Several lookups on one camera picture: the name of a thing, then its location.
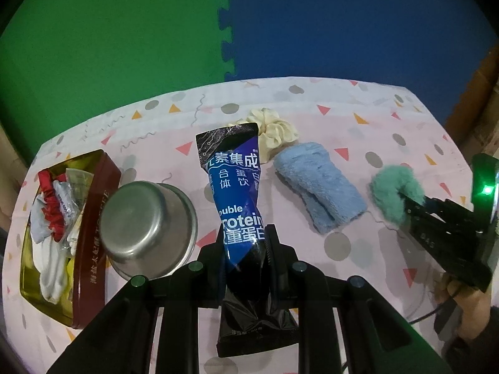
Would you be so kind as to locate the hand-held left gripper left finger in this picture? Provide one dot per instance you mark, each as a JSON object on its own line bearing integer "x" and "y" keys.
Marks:
{"x": 212, "y": 257}

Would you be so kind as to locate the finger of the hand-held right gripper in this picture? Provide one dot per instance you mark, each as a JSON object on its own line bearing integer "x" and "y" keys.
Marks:
{"x": 417, "y": 218}
{"x": 423, "y": 202}

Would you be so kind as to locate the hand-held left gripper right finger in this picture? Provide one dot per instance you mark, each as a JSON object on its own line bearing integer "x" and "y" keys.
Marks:
{"x": 282, "y": 257}

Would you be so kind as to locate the green fuzzy scrunchie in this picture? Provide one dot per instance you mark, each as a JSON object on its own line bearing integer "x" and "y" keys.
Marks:
{"x": 386, "y": 194}

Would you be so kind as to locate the blue and black drink pouch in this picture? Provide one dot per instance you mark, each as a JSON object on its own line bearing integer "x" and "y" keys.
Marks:
{"x": 237, "y": 187}

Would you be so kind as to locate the golden tin box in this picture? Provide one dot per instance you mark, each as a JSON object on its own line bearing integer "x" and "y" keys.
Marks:
{"x": 93, "y": 241}

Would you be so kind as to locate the white sock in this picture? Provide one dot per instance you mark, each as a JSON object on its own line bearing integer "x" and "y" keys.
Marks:
{"x": 50, "y": 272}

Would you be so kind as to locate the person's right hand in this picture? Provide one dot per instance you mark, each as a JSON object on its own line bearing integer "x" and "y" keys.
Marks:
{"x": 467, "y": 311}

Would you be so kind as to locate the steel bowl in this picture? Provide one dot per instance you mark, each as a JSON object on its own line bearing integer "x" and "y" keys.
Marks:
{"x": 148, "y": 222}

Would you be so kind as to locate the light blue towel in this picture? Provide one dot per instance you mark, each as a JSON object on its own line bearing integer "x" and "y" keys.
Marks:
{"x": 312, "y": 179}

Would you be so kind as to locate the cardboard box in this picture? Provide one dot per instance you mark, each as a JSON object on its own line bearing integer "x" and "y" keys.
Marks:
{"x": 479, "y": 101}

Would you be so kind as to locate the cream scrunchie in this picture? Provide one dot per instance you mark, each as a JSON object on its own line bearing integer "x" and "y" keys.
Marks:
{"x": 275, "y": 132}

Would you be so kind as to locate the white printed packet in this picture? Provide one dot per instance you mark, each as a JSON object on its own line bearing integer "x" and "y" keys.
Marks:
{"x": 66, "y": 202}

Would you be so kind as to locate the red scrunchie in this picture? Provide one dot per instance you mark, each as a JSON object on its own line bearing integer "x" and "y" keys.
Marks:
{"x": 48, "y": 198}

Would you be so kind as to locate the grey cloth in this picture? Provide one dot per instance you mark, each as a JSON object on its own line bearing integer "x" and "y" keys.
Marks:
{"x": 41, "y": 218}

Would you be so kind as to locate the blue foam mat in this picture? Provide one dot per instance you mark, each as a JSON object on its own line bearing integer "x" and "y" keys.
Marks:
{"x": 351, "y": 19}

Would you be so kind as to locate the green foam mat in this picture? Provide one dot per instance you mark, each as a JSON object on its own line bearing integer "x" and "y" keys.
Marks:
{"x": 97, "y": 46}

